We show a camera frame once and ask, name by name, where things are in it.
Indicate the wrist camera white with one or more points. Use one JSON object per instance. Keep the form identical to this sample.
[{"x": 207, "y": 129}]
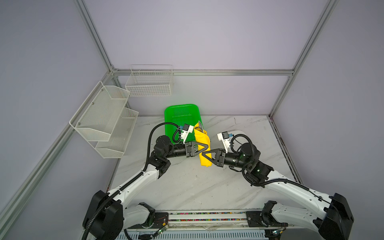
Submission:
[
  {"x": 225, "y": 138},
  {"x": 185, "y": 131}
]

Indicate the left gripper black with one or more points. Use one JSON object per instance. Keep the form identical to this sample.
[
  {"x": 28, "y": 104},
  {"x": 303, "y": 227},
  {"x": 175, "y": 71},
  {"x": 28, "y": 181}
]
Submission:
[{"x": 192, "y": 148}]

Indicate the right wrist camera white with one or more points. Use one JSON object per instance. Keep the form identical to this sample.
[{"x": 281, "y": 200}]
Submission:
[{"x": 225, "y": 138}]

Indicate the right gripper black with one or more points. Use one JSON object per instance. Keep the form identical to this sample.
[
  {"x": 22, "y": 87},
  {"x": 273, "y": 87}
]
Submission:
[{"x": 220, "y": 156}]

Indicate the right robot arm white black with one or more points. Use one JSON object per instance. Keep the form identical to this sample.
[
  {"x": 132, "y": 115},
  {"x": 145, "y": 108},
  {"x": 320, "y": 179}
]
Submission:
[{"x": 330, "y": 216}]

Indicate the aluminium front rail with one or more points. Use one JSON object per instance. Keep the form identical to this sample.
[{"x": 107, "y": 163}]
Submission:
[{"x": 207, "y": 220}]

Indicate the silver knife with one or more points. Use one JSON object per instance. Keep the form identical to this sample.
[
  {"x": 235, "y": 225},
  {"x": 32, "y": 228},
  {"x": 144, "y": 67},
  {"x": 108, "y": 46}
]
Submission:
[{"x": 200, "y": 127}]

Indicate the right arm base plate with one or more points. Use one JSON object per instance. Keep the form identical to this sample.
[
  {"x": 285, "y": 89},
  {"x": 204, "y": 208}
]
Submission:
[{"x": 262, "y": 219}]

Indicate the green plastic basket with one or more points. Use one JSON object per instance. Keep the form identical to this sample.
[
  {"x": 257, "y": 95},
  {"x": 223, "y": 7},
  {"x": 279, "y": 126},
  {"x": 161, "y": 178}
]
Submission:
[{"x": 180, "y": 115}]

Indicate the white mesh two-tier shelf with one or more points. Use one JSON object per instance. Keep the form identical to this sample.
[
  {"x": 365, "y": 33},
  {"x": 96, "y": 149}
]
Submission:
[{"x": 105, "y": 121}]

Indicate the white wire basket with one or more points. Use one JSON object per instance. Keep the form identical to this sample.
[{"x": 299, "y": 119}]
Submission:
[{"x": 150, "y": 80}]

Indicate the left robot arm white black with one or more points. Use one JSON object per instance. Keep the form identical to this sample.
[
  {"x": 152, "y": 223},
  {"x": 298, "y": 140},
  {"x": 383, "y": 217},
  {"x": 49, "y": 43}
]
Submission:
[{"x": 108, "y": 213}]

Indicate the white rectangular dish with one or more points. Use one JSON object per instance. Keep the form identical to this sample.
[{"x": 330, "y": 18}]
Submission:
[{"x": 239, "y": 140}]

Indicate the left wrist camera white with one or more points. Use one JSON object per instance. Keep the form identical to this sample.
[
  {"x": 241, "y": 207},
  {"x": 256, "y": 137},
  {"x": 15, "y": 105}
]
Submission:
[{"x": 185, "y": 131}]

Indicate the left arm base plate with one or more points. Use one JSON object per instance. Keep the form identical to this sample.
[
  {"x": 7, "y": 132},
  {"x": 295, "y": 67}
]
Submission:
[{"x": 154, "y": 221}]

